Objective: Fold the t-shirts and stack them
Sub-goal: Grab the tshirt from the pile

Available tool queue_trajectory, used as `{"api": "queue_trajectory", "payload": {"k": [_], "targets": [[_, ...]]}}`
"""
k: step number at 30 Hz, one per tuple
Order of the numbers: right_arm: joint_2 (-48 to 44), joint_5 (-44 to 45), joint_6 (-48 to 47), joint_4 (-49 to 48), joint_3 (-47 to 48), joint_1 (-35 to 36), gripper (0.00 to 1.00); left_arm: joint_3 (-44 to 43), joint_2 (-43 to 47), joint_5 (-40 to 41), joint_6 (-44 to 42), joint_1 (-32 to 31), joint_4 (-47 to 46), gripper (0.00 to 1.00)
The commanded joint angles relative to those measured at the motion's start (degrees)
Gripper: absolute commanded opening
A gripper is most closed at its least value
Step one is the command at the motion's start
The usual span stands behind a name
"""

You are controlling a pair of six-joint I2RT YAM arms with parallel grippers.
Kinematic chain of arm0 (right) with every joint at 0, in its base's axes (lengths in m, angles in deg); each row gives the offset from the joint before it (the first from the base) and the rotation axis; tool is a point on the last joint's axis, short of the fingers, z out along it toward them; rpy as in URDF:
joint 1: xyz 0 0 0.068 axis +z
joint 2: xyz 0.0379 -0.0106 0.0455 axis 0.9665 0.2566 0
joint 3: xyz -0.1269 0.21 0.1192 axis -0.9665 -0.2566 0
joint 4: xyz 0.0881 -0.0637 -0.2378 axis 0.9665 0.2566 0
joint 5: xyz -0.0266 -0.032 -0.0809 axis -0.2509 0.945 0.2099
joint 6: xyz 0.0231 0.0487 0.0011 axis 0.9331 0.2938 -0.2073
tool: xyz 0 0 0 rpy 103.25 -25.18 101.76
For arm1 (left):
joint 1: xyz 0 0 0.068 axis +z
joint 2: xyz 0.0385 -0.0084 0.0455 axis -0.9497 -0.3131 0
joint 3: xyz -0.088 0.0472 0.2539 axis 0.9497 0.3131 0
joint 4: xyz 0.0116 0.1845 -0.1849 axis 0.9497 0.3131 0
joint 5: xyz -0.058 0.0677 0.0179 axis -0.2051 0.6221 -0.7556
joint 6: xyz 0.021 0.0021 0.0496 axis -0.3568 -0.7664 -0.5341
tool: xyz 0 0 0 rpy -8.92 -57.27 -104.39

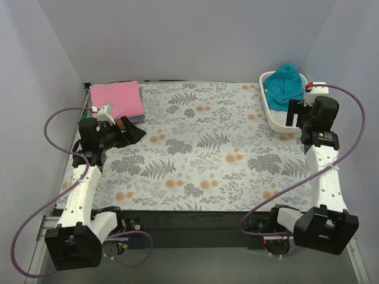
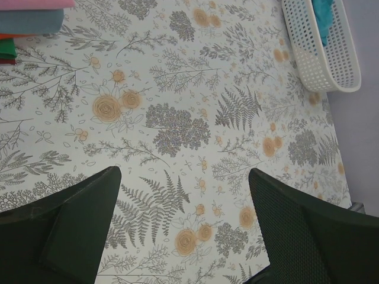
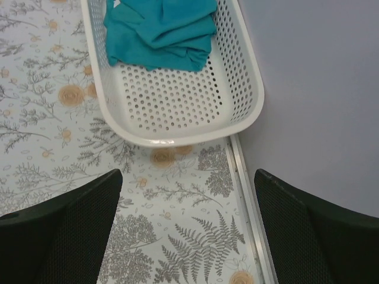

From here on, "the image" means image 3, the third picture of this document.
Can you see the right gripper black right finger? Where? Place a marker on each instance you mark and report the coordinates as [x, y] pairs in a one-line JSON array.
[[312, 240]]

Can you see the floral patterned table mat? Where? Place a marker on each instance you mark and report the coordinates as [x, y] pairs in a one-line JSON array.
[[180, 217]]

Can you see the aluminium table edge rail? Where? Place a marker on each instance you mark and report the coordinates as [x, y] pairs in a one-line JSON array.
[[252, 215]]

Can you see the teal t-shirt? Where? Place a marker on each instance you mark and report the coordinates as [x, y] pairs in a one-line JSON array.
[[160, 34]]

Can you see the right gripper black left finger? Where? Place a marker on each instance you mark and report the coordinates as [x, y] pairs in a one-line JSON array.
[[63, 239]]

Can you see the white perforated plastic basket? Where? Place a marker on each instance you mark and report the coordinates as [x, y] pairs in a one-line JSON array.
[[170, 108]]

